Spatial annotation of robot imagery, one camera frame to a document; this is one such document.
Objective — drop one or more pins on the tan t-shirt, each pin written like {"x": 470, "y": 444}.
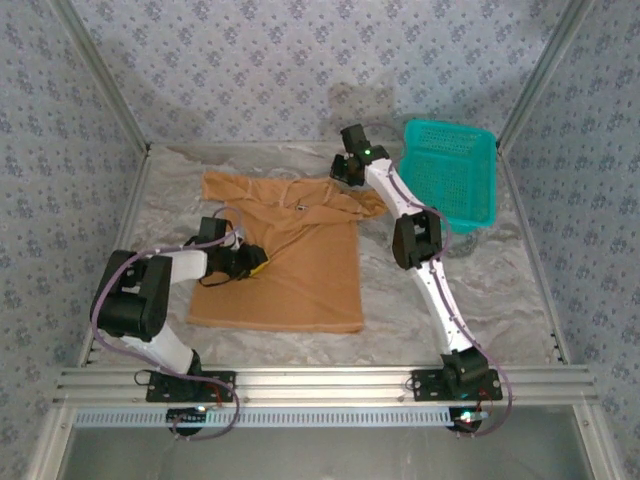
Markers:
{"x": 310, "y": 280}

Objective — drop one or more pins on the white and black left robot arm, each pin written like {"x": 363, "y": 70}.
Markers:
{"x": 130, "y": 300}

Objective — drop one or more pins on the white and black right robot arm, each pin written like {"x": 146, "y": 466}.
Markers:
{"x": 445, "y": 310}

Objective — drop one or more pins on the teal plastic mesh basket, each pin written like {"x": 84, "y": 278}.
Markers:
{"x": 450, "y": 175}

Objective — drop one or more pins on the black controller board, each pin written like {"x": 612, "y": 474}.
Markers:
{"x": 467, "y": 417}
{"x": 187, "y": 415}

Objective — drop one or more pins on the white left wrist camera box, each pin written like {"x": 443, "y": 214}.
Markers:
{"x": 236, "y": 237}

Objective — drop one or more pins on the aluminium table back rail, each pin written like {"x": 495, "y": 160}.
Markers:
{"x": 250, "y": 145}

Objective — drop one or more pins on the aluminium table side rail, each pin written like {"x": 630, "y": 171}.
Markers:
{"x": 525, "y": 225}
{"x": 141, "y": 180}

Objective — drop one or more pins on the aluminium mounting rail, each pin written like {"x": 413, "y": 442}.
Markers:
{"x": 325, "y": 385}

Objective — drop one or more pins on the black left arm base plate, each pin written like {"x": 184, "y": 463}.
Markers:
{"x": 160, "y": 395}

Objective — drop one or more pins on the aluminium corner post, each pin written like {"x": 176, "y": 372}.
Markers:
{"x": 540, "y": 75}
{"x": 104, "y": 75}

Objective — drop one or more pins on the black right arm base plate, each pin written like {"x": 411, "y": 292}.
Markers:
{"x": 425, "y": 392}

